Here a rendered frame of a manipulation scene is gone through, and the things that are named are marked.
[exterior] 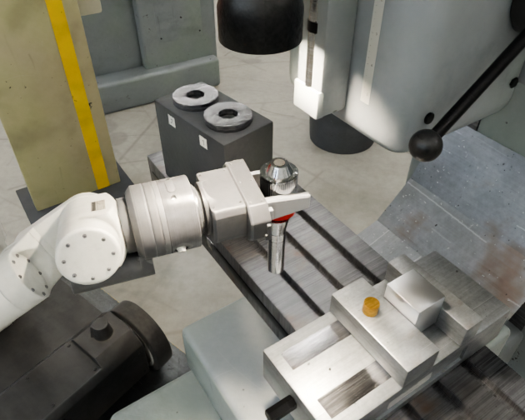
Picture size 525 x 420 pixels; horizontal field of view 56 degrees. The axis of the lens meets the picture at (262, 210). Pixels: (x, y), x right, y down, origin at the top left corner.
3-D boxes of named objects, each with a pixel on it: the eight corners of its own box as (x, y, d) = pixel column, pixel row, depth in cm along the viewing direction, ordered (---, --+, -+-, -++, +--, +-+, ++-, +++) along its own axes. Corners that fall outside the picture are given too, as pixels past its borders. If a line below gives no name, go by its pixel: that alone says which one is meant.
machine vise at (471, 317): (326, 464, 64) (334, 425, 57) (262, 376, 73) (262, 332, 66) (497, 336, 78) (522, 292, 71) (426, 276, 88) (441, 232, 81)
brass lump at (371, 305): (369, 319, 68) (371, 312, 66) (358, 308, 69) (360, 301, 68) (381, 312, 68) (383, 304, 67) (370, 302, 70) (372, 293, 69)
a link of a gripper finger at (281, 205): (307, 207, 62) (260, 218, 61) (308, 187, 60) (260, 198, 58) (312, 215, 61) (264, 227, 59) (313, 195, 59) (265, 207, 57)
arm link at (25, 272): (92, 180, 60) (-2, 245, 59) (94, 205, 52) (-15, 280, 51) (126, 219, 63) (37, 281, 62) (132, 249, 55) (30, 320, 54)
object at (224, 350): (288, 530, 76) (292, 502, 68) (184, 362, 97) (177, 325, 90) (496, 367, 97) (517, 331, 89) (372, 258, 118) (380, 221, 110)
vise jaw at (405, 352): (402, 389, 64) (407, 372, 62) (328, 311, 74) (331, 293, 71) (433, 366, 67) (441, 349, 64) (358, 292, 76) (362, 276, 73)
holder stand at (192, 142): (228, 224, 98) (222, 139, 85) (165, 175, 110) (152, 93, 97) (272, 197, 104) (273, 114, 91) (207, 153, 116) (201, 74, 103)
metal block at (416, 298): (410, 339, 69) (419, 312, 65) (380, 310, 73) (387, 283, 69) (436, 322, 71) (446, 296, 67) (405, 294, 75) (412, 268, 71)
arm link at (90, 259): (147, 172, 60) (50, 191, 58) (159, 201, 51) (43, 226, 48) (164, 252, 65) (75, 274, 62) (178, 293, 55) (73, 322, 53)
